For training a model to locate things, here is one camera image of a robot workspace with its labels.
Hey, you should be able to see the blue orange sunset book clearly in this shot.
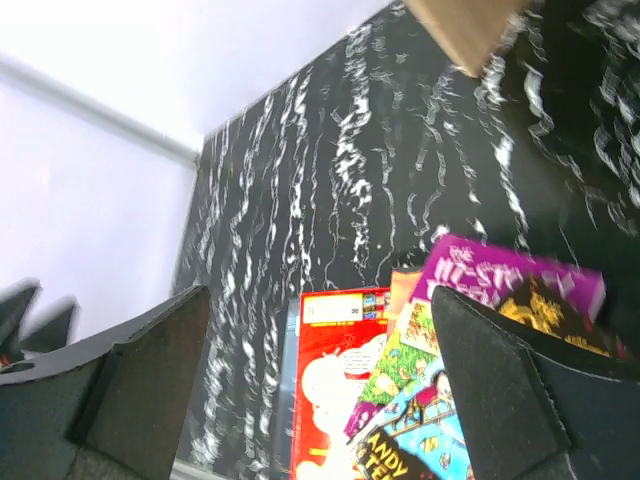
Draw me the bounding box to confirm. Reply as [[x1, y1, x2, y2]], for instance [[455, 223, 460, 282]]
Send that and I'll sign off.
[[388, 269, 422, 323]]

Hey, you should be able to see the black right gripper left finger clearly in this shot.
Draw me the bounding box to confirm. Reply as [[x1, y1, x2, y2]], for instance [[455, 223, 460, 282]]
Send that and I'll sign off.
[[1, 286, 210, 479]]

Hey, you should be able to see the red comic book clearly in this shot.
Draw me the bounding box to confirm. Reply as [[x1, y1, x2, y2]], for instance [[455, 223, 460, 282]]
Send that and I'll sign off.
[[289, 287, 390, 479]]

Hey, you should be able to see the wooden two-tier shelf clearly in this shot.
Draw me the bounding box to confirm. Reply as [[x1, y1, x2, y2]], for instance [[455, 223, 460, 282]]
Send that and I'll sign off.
[[404, 0, 529, 78]]

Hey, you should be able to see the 169-storey treehouse book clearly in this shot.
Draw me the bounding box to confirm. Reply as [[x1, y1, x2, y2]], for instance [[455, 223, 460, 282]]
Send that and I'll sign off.
[[349, 275, 618, 479]]

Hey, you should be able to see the grey-blue Nineteen Eighty-Four book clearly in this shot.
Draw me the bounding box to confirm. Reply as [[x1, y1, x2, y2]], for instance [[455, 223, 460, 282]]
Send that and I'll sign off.
[[271, 298, 301, 479]]

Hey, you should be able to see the purple 117-storey treehouse book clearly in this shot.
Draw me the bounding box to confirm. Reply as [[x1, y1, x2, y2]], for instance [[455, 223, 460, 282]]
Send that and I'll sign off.
[[344, 233, 607, 444]]

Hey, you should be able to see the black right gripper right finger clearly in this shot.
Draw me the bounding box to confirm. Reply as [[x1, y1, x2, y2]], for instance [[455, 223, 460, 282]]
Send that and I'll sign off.
[[432, 286, 639, 479]]

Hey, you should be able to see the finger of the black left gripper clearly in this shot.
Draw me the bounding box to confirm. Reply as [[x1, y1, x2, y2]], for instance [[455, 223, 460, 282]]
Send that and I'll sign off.
[[1, 281, 40, 365], [19, 299, 78, 353]]

